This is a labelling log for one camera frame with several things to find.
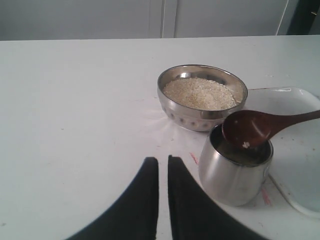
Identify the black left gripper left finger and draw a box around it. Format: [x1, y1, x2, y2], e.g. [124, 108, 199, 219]
[69, 157, 159, 240]

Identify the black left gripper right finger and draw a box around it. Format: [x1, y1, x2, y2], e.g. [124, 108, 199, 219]
[167, 154, 251, 240]

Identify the brown wooden spoon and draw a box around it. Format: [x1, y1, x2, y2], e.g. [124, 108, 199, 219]
[221, 110, 320, 149]

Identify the dark vertical door frame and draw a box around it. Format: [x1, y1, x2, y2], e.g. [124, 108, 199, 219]
[286, 0, 320, 35]

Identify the steel bowl with rice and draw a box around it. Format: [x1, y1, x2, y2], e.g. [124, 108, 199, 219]
[157, 64, 248, 132]

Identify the small steel cup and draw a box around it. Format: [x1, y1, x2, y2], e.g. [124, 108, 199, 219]
[198, 125, 274, 207]

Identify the white rectangular plastic tray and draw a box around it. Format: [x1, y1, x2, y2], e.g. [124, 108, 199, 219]
[245, 86, 320, 219]

